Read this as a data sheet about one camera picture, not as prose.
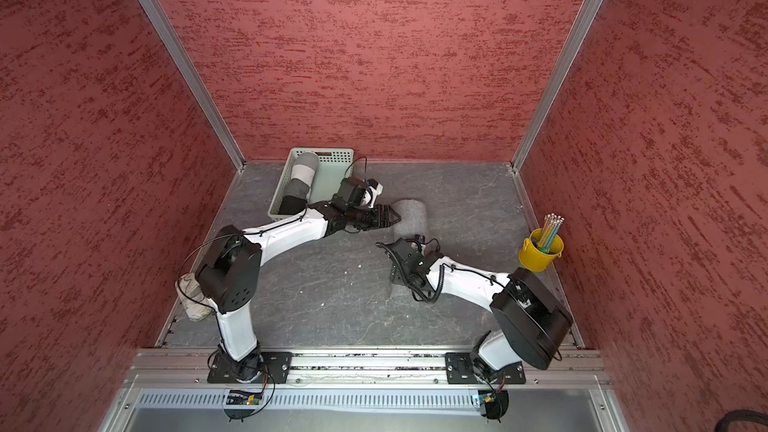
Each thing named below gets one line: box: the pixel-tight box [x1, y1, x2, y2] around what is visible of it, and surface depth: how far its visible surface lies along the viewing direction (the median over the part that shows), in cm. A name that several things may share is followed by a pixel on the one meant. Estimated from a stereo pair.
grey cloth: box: [392, 198, 428, 239], surface depth 97 cm
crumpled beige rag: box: [175, 272, 214, 322], surface depth 83 cm
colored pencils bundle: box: [538, 213, 565, 253], surface depth 87 cm
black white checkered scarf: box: [279, 152, 319, 215], surface depth 109 cm
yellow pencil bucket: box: [518, 228, 565, 273], surface depth 89 cm
